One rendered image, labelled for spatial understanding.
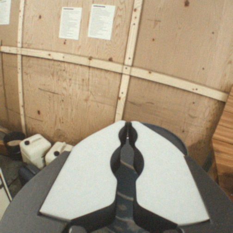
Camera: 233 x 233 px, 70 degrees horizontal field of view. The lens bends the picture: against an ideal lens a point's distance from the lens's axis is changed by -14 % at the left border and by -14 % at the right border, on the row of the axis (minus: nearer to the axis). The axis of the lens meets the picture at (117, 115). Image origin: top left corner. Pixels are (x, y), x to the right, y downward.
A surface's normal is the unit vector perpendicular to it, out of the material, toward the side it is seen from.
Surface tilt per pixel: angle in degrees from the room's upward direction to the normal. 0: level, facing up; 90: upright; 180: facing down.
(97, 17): 90
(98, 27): 90
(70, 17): 90
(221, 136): 90
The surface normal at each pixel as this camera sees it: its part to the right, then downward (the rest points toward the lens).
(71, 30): -0.30, 0.41
